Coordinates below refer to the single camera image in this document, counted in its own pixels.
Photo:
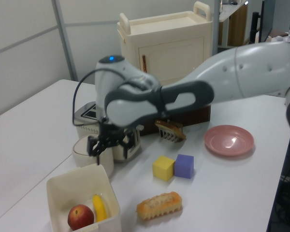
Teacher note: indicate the brown bread slice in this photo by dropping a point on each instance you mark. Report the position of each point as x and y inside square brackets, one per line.
[175, 133]

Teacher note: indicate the grey partition post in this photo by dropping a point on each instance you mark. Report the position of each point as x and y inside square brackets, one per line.
[65, 41]

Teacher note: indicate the black monitor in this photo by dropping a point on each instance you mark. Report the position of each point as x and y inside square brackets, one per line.
[267, 21]

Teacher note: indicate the metal toast rack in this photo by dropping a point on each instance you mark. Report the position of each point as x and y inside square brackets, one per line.
[168, 136]

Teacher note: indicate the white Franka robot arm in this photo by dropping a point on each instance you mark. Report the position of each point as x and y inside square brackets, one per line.
[232, 72]

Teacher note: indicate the silver two-slot toaster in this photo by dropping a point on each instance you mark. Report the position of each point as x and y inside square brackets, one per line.
[87, 116]

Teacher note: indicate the black monitor stand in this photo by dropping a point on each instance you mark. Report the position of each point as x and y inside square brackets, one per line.
[255, 26]

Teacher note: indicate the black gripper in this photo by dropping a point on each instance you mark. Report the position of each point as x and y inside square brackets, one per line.
[111, 136]

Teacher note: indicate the white lidded canister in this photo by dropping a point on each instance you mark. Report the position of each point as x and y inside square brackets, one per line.
[81, 151]

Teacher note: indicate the yellow banana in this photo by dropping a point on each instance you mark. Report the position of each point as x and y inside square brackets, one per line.
[100, 207]

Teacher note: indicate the pink plate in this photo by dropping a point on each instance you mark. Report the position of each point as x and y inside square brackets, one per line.
[228, 140]

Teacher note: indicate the purple foam cube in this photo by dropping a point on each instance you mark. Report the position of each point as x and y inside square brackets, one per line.
[184, 166]

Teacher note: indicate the long ridged bread pastry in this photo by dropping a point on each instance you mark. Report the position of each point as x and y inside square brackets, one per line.
[159, 204]

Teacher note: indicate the wooden shelf unit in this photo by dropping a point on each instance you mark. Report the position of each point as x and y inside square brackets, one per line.
[235, 26]

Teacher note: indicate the white square plastic container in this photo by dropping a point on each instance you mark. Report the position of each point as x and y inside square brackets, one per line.
[75, 183]

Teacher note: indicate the red apple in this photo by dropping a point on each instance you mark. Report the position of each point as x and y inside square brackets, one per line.
[81, 217]

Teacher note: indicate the yellow foam cube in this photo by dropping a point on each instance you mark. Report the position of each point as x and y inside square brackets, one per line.
[162, 168]

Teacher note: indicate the dark brown wooden base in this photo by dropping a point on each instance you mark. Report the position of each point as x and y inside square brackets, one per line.
[198, 116]

